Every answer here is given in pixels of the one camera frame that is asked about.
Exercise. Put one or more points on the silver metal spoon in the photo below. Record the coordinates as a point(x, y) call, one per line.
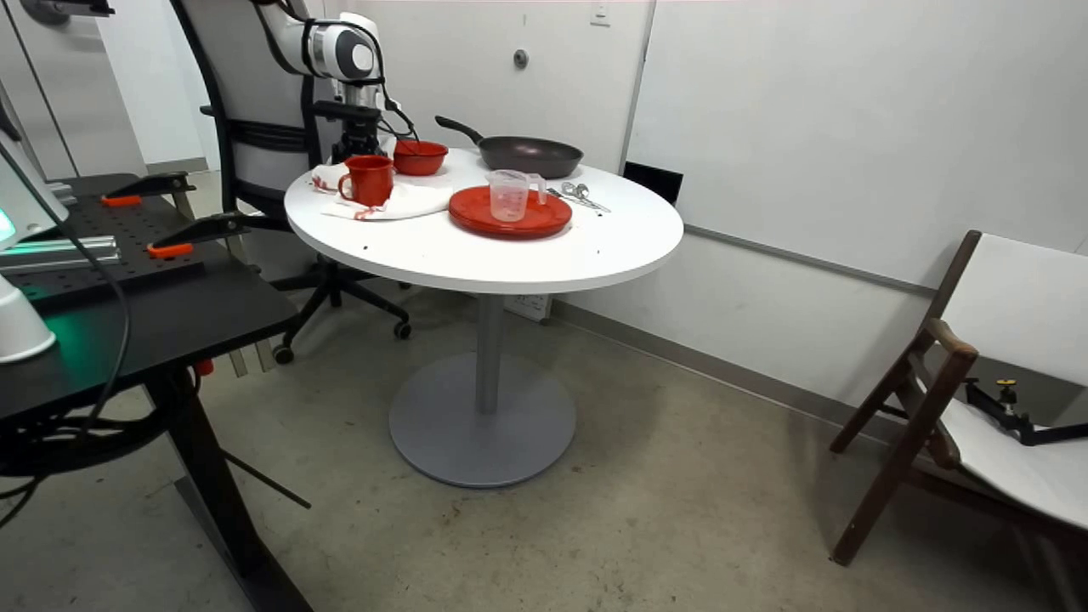
point(571, 191)

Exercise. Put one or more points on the red mug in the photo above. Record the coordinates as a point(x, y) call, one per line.
point(372, 181)

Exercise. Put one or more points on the red bowl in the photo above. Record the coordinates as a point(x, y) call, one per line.
point(420, 156)

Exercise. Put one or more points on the round wall knob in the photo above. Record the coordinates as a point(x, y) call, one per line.
point(522, 60)

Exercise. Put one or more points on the black wall box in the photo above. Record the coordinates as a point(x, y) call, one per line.
point(655, 184)

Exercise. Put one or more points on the white red-striped tea towel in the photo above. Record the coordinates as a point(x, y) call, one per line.
point(403, 206)

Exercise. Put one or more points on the grey mesh office chair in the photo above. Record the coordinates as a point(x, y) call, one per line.
point(239, 80)

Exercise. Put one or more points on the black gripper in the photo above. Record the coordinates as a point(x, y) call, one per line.
point(357, 129)

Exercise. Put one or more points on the black metal bracket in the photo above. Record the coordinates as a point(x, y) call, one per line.
point(1021, 428)

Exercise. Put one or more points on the dark grey mounted device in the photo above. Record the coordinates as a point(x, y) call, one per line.
point(64, 7)

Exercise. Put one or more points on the black frying pan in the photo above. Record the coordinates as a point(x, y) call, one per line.
point(533, 154)

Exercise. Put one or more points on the silver metal fork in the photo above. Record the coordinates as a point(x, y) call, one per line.
point(594, 206)

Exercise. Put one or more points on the clear plastic cup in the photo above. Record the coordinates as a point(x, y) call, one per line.
point(508, 199)

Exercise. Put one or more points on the white wall label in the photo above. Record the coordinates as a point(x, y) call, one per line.
point(601, 17)

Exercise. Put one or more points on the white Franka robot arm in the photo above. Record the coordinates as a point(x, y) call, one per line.
point(340, 51)

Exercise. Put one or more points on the black robot desk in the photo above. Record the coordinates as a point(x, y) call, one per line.
point(193, 318)

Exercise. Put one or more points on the grey wall conduit strip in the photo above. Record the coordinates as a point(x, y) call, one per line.
point(794, 261)

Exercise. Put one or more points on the aluminium rail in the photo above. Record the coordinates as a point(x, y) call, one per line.
point(55, 252)

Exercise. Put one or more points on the red plate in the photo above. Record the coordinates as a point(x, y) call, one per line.
point(533, 222)

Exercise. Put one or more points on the grey table pedestal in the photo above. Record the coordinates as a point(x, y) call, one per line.
point(481, 427)

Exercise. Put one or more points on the wooden folding chair white panels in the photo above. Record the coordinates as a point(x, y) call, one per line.
point(919, 419)

